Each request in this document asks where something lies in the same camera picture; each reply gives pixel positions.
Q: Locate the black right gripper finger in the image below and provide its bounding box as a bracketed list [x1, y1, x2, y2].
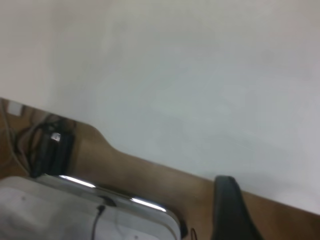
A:
[212, 175, 263, 240]

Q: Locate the black power unit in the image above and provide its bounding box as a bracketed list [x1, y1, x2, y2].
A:
[29, 113, 77, 179]

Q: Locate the thin black cable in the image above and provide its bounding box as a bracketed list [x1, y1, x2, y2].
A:
[91, 196, 117, 240]

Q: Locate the white wall socket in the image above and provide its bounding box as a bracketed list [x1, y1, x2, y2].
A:
[6, 102, 25, 117]

